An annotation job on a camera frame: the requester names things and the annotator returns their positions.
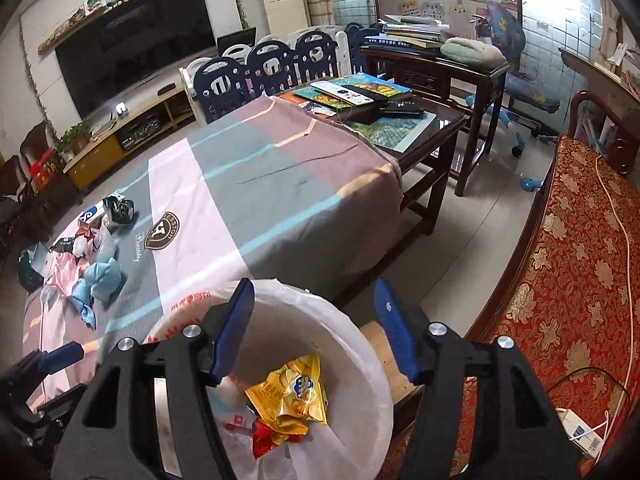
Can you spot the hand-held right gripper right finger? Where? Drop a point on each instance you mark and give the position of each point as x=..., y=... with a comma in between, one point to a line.
x=395, y=332

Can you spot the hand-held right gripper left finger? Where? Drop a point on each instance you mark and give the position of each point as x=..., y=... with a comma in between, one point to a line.
x=232, y=332

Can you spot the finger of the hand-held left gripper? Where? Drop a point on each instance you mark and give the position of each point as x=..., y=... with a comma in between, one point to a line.
x=62, y=357
x=55, y=407

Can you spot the white bag-lined trash bin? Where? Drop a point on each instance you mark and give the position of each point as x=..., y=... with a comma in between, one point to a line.
x=350, y=385

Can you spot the wooden stool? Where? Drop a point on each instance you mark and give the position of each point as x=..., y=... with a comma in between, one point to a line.
x=395, y=390

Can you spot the gold snack wrapper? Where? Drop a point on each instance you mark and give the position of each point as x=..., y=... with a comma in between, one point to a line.
x=290, y=390

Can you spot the pink plastic bag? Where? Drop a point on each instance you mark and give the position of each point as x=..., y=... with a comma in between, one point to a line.
x=62, y=272

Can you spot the red crumpled wrapper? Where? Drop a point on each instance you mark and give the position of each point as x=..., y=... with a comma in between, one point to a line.
x=265, y=442

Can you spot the white crumpled plastic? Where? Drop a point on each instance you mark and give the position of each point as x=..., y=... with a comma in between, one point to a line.
x=105, y=247

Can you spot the red star wrapper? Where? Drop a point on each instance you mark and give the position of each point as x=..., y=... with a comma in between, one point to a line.
x=84, y=231

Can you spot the blue white packet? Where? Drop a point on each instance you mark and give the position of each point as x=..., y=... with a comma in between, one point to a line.
x=90, y=216

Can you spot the striped pink grey blanket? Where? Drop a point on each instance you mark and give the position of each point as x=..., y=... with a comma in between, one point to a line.
x=250, y=185

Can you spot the dark green wrapper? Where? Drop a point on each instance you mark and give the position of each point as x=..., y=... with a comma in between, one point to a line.
x=122, y=210

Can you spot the blue patterned picture book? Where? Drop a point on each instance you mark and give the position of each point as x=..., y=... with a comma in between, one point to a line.
x=400, y=132

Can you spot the blue floor toy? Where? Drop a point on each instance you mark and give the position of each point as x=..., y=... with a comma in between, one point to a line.
x=530, y=184

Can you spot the yellow television stand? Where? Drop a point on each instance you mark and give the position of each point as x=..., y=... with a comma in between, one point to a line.
x=95, y=157

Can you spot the white power adapter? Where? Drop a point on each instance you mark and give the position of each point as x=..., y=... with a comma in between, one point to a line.
x=580, y=432

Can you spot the potted green plant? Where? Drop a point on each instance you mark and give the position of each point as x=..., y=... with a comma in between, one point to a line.
x=75, y=137

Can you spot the black remote control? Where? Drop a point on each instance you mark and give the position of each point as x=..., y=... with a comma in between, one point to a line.
x=400, y=110

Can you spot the white remote control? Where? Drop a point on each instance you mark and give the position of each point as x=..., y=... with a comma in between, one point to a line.
x=345, y=92

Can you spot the orange picture book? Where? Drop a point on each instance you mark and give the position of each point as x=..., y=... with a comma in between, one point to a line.
x=305, y=96

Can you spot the green yellow picture book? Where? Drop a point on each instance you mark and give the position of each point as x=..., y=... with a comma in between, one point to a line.
x=380, y=85

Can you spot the dark wooden desk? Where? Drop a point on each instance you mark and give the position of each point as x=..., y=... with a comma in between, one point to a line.
x=450, y=74

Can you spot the navy white playpen fence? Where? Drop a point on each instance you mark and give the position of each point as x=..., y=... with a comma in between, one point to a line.
x=265, y=65

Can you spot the grey green cushion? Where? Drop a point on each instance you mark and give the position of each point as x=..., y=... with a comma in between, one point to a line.
x=472, y=52

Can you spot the wooden sofa armrest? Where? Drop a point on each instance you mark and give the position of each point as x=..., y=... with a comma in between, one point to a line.
x=620, y=145

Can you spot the stack of books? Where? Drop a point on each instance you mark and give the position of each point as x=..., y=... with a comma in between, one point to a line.
x=405, y=35

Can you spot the large black television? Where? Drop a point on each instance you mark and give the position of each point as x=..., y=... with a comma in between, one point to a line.
x=135, y=50

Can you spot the blue child chair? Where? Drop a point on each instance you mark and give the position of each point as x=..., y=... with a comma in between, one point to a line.
x=505, y=30

